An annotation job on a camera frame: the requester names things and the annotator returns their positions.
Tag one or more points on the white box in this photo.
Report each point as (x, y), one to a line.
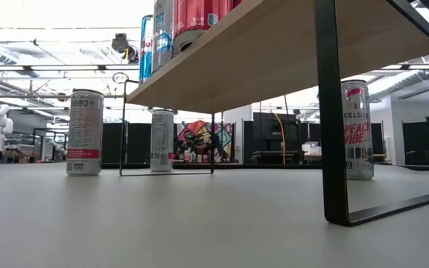
(311, 149)

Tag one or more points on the black partition panel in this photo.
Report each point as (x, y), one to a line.
(136, 143)
(270, 130)

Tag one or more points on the black cabinet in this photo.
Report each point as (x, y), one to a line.
(419, 143)

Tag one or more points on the colourful patterned wall panel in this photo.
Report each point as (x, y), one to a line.
(201, 128)

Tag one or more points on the wooden shelf with black legs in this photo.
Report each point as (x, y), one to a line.
(274, 56)

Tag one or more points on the black ceiling-mounted device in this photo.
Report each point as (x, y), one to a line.
(120, 42)

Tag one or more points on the white Celsius Peach Vibe can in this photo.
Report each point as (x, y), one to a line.
(358, 126)

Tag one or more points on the blue silver Red Bull can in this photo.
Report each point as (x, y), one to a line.
(145, 56)

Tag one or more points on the silver blue Celsius can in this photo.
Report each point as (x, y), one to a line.
(162, 37)

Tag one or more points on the white can with pink band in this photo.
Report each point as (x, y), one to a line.
(85, 130)
(161, 141)

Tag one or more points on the black metal rig frame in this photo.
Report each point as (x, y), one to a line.
(274, 166)

